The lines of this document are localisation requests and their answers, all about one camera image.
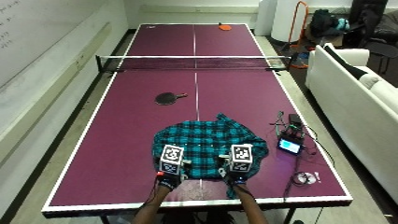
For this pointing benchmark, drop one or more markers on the person's left hand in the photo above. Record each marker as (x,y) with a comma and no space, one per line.
(172,179)

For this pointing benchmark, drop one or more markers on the white sofa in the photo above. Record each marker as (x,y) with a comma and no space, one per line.
(356,102)

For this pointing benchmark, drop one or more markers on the black office chair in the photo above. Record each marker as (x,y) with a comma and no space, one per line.
(375,28)

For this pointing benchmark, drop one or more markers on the orange metal frame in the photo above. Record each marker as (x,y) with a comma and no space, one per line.
(299,31)

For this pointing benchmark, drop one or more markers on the person's right hand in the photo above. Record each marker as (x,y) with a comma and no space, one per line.
(232,175)

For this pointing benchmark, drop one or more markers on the table tennis net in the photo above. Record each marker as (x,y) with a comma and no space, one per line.
(195,63)

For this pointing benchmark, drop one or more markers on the teal plaid shirt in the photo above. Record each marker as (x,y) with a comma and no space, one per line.
(207,143)

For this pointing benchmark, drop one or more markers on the white marker cube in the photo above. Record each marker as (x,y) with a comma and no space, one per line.
(171,158)
(241,157)

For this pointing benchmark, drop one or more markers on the orange table tennis paddle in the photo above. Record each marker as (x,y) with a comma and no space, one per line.
(225,27)

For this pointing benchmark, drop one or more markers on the black table tennis paddle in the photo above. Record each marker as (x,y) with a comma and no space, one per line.
(168,98)

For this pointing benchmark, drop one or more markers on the black backpack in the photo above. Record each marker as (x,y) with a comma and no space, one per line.
(325,21)

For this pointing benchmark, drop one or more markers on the black power adapter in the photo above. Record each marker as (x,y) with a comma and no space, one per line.
(295,118)

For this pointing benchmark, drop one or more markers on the white cylindrical column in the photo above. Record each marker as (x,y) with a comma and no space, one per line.
(287,20)

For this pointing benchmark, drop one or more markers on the whiteboard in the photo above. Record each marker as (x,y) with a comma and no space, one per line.
(39,34)

